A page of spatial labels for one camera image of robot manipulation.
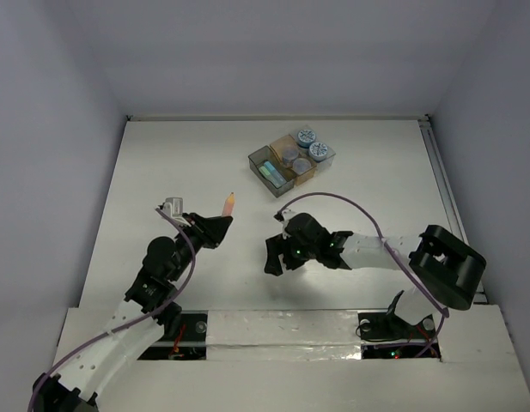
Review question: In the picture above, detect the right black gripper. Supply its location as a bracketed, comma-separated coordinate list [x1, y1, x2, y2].
[265, 231, 319, 276]

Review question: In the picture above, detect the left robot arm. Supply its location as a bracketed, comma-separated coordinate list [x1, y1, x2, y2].
[27, 213, 233, 411]

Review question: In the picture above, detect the green highlighter marker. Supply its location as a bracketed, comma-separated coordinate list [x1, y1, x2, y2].
[259, 166, 281, 188]

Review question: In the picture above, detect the aluminium rail right edge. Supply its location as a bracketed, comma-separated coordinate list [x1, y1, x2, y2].
[410, 118, 486, 311]

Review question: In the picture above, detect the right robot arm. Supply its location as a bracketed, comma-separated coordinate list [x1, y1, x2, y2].
[264, 212, 487, 336]

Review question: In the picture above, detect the blue highlighter marker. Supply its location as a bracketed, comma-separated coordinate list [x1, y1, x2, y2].
[270, 169, 286, 186]

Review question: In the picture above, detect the dark grey plastic container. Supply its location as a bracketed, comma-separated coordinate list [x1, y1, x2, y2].
[248, 146, 295, 197]

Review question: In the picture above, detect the amber plastic container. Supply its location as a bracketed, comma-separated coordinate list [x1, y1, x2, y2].
[270, 135, 317, 186]

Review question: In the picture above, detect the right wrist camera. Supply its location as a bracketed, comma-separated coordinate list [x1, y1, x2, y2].
[274, 209, 297, 239]

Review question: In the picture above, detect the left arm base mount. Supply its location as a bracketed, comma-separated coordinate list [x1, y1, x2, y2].
[138, 311, 208, 361]

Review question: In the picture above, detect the clear jar of pins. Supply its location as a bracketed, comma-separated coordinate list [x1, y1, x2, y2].
[292, 157, 313, 176]
[281, 146, 300, 167]

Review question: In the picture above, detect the silver foil tape strip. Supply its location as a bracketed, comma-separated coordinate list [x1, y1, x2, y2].
[205, 310, 362, 361]

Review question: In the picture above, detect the orange highlighter marker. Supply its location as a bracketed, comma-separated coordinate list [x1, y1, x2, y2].
[222, 192, 235, 217]

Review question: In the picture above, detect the blue marker cap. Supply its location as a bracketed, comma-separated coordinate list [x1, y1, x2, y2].
[264, 161, 276, 172]

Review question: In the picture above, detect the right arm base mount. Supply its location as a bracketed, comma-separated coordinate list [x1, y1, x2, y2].
[355, 291, 441, 360]

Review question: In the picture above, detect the clear plastic container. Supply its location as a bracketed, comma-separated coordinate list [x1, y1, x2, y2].
[290, 125, 336, 173]

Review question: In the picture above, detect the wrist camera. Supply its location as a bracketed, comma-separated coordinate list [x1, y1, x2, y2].
[157, 197, 184, 222]
[274, 209, 297, 239]

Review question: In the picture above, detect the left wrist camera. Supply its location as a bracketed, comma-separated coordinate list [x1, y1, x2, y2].
[157, 197, 184, 222]

